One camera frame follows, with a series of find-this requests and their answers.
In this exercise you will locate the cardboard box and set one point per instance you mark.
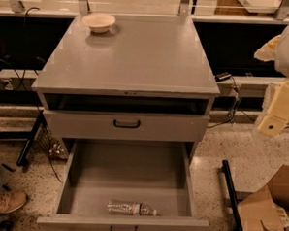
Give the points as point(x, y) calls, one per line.
point(258, 211)

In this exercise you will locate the black upper drawer handle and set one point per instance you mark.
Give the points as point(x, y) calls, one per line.
point(126, 124)

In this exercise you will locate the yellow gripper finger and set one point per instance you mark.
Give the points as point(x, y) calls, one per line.
point(277, 114)
point(268, 51)

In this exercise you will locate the small black device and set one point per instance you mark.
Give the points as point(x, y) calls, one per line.
point(222, 77)

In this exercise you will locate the black metal floor bar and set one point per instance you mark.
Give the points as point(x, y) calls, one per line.
point(232, 194)

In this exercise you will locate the clear plastic water bottle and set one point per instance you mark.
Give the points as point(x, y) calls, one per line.
point(118, 207)

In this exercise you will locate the open grey bottom drawer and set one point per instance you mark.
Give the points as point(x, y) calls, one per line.
point(154, 173)

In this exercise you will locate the black table leg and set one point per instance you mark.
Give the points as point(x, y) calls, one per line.
point(22, 161)

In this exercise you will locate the grey drawer cabinet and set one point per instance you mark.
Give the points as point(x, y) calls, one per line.
point(143, 65)

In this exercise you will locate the white bowl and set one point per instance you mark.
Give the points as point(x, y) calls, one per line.
point(98, 23)

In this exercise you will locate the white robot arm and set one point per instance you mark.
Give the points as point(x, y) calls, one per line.
point(281, 62)

